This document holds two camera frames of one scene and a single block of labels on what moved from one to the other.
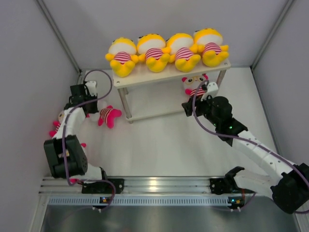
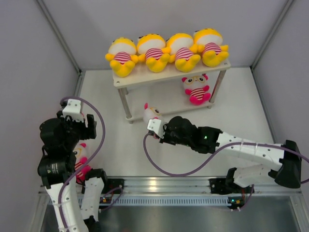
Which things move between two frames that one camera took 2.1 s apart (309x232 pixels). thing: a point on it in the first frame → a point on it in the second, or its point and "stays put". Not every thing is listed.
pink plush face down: x=191 y=84 stays put
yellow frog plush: x=183 y=52 stays put
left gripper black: x=94 y=109 → x=88 y=132
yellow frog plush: x=209 y=41 stays put
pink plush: x=107 y=116 → x=150 y=113
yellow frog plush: x=151 y=47 stays put
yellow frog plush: x=122 y=54 stays put
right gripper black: x=198 y=102 → x=165 y=139
